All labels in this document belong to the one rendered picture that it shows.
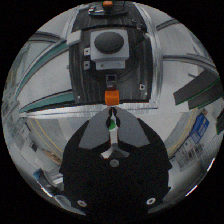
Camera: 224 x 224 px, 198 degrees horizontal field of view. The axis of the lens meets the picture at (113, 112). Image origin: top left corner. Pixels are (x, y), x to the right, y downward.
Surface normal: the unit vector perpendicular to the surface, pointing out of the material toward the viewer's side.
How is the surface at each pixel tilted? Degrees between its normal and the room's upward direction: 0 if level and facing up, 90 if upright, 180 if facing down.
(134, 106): 0
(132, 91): 0
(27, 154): 90
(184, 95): 90
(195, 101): 90
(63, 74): 0
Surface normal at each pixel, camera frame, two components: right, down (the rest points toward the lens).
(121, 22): 0.03, 0.52
